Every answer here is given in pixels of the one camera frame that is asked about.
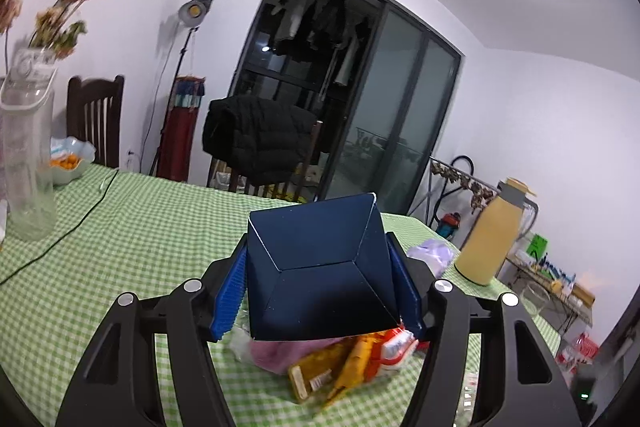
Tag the purple tissue pack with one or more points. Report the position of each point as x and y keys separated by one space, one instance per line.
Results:
x=432 y=252

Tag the red folded banner bag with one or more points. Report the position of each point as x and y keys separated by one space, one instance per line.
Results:
x=180 y=142

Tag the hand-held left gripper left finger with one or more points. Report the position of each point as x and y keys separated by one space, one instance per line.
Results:
x=227 y=302

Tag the clear plastic bag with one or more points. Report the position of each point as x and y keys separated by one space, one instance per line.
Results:
x=239 y=344

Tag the dark blue cardboard box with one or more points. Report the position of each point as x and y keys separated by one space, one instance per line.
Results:
x=320 y=257

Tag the yellow thermos jug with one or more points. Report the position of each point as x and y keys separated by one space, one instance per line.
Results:
x=487 y=237

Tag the metal drying rack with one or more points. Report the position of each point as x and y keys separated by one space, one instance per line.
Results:
x=470 y=187

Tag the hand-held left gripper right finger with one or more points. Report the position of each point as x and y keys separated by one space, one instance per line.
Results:
x=405 y=287

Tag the green checked tablecloth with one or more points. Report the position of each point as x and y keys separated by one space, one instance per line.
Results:
x=150 y=227

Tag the hanging clothes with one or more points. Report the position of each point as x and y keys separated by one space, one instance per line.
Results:
x=330 y=22

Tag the red packages on floor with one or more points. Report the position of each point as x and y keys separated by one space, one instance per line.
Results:
x=585 y=344

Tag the white bowl of oranges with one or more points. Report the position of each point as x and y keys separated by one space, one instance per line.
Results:
x=67 y=174

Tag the orange red snack wrapper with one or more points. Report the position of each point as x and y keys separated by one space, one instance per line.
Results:
x=387 y=349

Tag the dark wooden chair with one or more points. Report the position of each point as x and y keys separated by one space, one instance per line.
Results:
x=75 y=107

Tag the folding table with clutter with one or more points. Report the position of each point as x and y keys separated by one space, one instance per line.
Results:
x=550 y=287

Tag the pink wrapper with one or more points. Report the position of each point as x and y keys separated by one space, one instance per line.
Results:
x=280 y=354

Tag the green sign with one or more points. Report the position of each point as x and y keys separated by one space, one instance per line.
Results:
x=537 y=244

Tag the yellow snack wrapper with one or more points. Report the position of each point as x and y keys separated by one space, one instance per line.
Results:
x=312 y=372

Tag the wooden chair under jacket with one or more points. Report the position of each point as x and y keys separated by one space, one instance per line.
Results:
x=250 y=189

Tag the studio light on stand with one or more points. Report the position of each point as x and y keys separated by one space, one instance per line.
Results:
x=196 y=11

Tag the clear drinking glass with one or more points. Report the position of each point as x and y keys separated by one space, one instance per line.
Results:
x=532 y=302

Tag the black puffer jacket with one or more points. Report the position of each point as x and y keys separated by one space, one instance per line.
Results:
x=255 y=137

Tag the sliding glass door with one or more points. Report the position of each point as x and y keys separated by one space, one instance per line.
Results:
x=400 y=107

